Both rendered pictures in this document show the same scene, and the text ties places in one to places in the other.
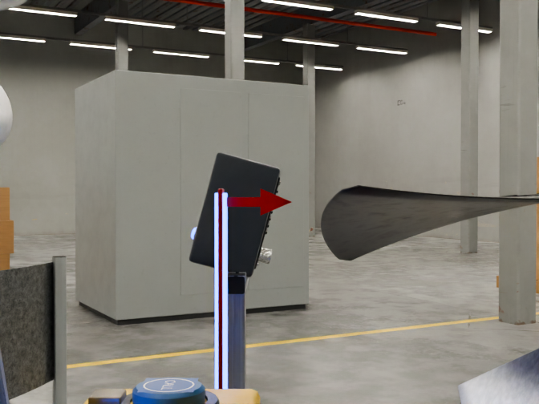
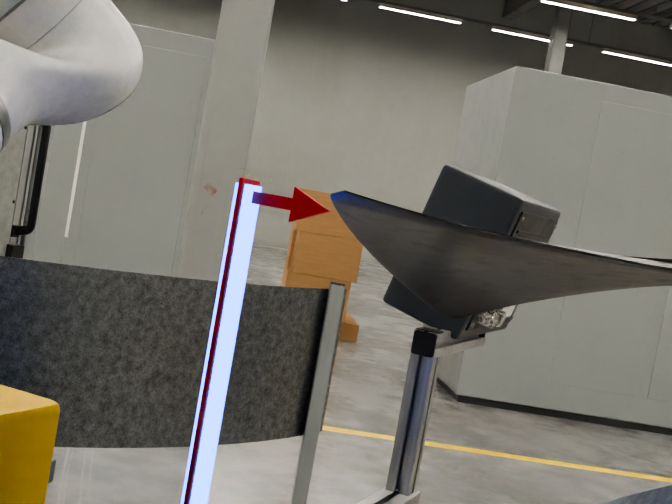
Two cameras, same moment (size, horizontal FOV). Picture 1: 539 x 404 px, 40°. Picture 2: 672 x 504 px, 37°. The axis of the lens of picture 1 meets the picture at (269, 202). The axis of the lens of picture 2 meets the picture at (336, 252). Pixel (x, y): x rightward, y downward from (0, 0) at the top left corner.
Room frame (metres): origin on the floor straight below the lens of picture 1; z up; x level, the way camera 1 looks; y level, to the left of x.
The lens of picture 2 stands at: (0.05, -0.28, 1.19)
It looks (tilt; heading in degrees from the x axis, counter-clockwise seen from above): 3 degrees down; 22
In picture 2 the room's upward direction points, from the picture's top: 10 degrees clockwise
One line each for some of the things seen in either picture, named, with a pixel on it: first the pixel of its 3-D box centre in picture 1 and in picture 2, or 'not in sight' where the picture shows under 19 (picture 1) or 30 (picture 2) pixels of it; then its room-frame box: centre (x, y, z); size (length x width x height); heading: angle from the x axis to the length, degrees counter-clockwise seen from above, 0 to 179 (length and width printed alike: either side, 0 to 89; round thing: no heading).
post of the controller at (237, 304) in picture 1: (236, 335); (415, 410); (1.19, 0.05, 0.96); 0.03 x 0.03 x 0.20; 0
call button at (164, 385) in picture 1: (168, 397); not in sight; (0.41, 0.06, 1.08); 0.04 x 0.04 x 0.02
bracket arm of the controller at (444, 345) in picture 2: (239, 276); (451, 337); (1.29, 0.05, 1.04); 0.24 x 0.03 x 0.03; 0
